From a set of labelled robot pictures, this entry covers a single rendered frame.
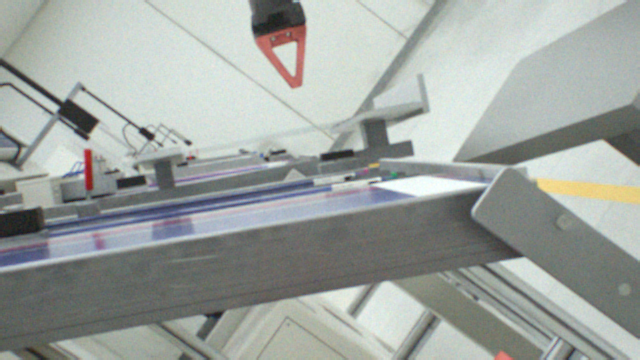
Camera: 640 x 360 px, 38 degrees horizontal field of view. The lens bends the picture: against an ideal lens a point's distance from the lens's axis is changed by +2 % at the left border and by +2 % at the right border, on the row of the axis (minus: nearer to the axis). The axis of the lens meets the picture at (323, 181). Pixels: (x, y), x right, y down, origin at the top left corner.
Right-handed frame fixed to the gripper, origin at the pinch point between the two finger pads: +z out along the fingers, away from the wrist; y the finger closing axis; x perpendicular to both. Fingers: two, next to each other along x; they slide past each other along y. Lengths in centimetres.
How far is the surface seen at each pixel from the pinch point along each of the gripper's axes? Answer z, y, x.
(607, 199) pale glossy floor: 49, -128, 81
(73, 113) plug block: -3.4, 8.6, -27.0
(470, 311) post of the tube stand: 46, -42, 21
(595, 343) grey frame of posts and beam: 53, -23, 35
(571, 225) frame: 20, 52, 13
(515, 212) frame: 17, 52, 10
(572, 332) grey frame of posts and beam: 50, -24, 32
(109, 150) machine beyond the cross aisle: -18, -459, -91
